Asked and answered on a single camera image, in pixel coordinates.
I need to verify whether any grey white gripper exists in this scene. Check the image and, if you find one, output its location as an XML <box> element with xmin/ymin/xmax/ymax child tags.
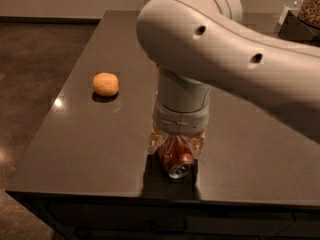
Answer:
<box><xmin>148</xmin><ymin>101</ymin><xmax>209</xmax><ymax>158</ymax></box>

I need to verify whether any red coke can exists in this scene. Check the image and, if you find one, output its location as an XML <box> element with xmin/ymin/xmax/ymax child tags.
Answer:
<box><xmin>157</xmin><ymin>135</ymin><xmax>194</xmax><ymax>179</ymax></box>

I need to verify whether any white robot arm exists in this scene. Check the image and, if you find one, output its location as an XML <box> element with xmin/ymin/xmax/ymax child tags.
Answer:
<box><xmin>136</xmin><ymin>0</ymin><xmax>320</xmax><ymax>154</ymax></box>

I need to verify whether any orange fruit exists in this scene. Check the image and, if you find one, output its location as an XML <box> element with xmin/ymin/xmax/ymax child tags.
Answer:
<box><xmin>93</xmin><ymin>73</ymin><xmax>119</xmax><ymax>97</ymax></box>

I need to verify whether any dark cabinet drawer front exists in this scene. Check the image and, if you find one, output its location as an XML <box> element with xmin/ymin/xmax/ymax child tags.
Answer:
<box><xmin>22</xmin><ymin>197</ymin><xmax>320</xmax><ymax>240</ymax></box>

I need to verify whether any clear plastic bottle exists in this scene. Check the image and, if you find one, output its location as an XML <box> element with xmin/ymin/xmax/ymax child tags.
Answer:
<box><xmin>278</xmin><ymin>0</ymin><xmax>304</xmax><ymax>25</ymax></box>

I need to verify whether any jar of brown snacks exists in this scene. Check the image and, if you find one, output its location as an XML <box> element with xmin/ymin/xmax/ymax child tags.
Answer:
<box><xmin>298</xmin><ymin>0</ymin><xmax>320</xmax><ymax>28</ymax></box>

